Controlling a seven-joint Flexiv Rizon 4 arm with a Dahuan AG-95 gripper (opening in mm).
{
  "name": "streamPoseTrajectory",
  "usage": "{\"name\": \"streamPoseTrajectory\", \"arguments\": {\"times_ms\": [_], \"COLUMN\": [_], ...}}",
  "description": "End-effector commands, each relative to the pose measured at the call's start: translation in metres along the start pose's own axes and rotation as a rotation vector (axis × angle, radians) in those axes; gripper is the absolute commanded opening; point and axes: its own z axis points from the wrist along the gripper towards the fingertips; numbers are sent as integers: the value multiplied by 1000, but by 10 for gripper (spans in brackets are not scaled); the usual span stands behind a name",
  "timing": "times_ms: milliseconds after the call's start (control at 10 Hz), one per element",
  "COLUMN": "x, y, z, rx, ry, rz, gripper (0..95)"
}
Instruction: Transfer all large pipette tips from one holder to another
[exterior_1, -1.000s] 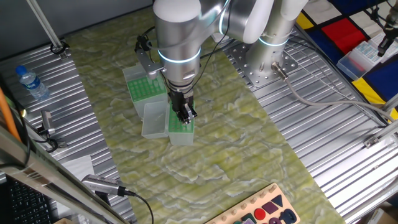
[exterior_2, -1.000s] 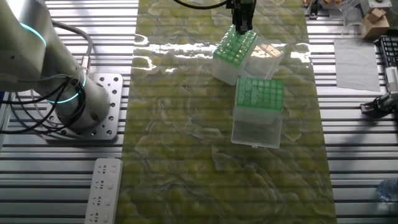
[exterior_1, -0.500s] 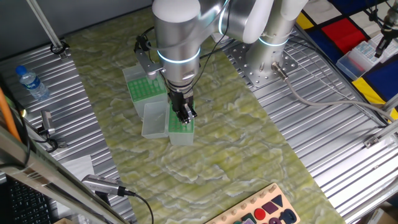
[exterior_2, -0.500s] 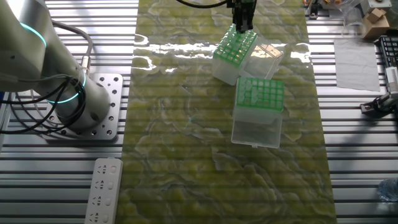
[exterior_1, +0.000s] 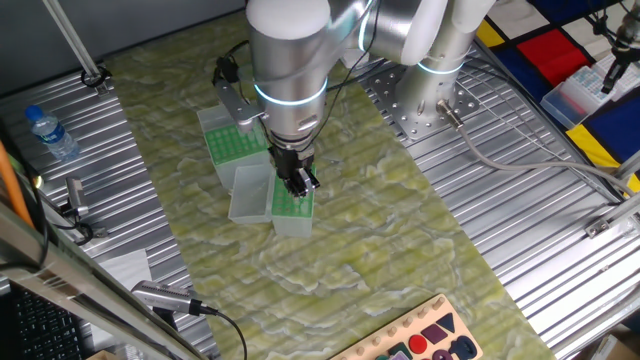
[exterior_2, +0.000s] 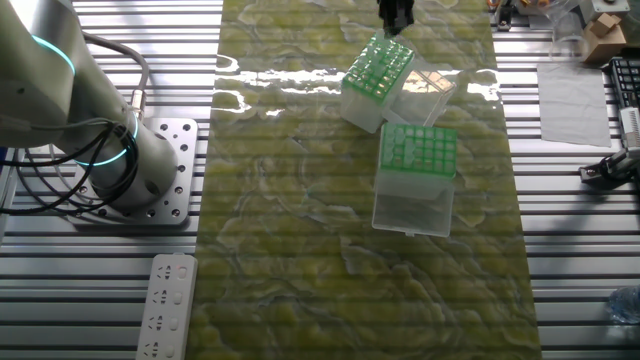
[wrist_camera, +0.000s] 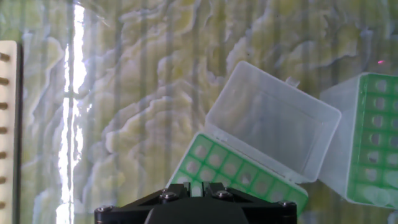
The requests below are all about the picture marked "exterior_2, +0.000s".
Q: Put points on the grey control box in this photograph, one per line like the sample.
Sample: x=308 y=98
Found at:
x=610 y=6

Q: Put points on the clear water bottle blue cap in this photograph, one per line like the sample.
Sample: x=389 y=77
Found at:
x=626 y=305

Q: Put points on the black clamp stand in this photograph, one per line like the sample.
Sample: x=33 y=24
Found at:
x=504 y=17

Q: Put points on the white paper sheet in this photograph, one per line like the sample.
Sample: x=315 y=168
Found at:
x=572 y=105

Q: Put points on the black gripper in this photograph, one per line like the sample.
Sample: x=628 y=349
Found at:
x=396 y=9

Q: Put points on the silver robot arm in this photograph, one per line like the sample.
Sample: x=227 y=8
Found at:
x=40 y=75

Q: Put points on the white power strip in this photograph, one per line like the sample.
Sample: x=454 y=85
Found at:
x=167 y=310

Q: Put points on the black keyboard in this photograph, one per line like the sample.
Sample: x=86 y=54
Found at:
x=627 y=80

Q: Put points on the silver depth camera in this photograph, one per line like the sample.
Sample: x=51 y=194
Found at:
x=631 y=125

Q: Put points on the green marble pattern mat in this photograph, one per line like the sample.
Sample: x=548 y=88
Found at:
x=300 y=225

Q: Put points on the clear tip box green rack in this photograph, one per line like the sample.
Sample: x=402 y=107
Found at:
x=412 y=210
x=425 y=100

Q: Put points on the clear plastic cup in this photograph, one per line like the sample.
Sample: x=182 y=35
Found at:
x=567 y=30

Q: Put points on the small orange object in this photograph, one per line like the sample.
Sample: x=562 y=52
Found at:
x=540 y=3

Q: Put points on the silver camera on black clamp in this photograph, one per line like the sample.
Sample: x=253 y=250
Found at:
x=607 y=170

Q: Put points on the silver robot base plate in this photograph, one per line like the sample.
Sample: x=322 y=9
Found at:
x=190 y=157

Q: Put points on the small brown cardboard box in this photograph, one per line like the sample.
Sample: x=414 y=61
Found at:
x=605 y=40

